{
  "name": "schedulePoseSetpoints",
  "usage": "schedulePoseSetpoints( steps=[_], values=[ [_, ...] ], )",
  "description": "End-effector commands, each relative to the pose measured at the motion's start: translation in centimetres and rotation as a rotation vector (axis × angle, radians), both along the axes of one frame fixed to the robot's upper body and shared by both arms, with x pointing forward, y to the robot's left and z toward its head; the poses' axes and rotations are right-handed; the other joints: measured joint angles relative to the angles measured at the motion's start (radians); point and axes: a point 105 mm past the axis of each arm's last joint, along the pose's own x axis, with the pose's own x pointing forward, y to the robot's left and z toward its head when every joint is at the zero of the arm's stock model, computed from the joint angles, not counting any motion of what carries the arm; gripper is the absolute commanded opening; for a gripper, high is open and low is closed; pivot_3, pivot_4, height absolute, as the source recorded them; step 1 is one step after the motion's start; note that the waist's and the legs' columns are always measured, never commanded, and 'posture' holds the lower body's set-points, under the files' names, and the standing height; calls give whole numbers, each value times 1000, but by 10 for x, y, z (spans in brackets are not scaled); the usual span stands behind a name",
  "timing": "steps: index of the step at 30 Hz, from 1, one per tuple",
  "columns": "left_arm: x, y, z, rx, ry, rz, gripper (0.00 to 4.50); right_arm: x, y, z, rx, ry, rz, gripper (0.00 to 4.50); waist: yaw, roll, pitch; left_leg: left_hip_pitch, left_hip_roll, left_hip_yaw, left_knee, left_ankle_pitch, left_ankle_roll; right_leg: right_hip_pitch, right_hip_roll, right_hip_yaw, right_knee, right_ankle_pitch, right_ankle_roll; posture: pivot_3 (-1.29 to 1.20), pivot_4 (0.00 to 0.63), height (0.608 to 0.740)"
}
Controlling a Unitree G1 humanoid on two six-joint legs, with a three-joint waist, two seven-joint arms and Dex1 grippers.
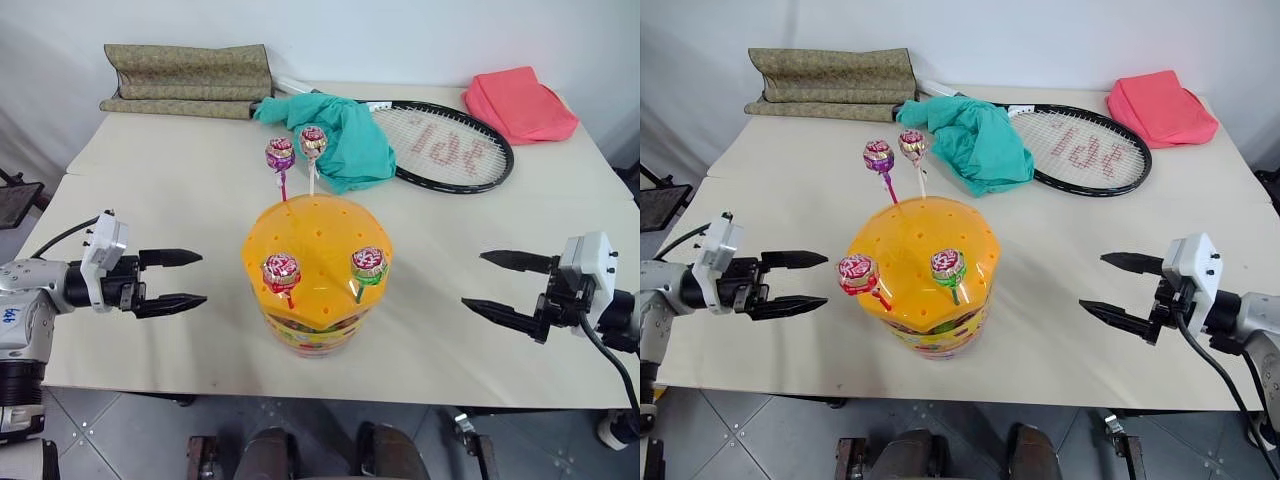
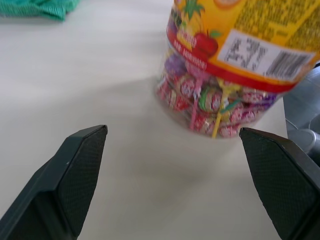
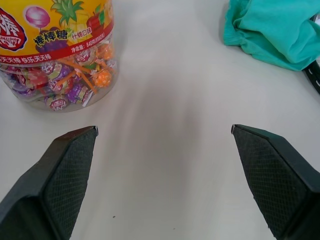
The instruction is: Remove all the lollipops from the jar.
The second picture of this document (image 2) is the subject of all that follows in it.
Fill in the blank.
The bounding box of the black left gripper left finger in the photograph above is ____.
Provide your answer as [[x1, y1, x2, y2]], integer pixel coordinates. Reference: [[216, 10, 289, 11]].
[[0, 124, 109, 240]]

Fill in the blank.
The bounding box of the green mesh cloth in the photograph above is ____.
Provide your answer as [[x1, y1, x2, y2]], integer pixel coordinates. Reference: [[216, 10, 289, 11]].
[[0, 0, 81, 22]]

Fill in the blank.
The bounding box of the grey round metal base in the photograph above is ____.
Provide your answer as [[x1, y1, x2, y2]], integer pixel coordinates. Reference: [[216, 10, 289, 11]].
[[286, 128, 320, 154]]

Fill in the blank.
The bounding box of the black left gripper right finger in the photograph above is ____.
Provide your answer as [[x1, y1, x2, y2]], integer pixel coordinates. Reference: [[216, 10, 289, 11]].
[[239, 127, 320, 240]]

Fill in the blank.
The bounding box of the clear plastic lollipop tub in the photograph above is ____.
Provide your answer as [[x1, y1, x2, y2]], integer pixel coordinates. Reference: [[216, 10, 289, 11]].
[[155, 0, 320, 140]]

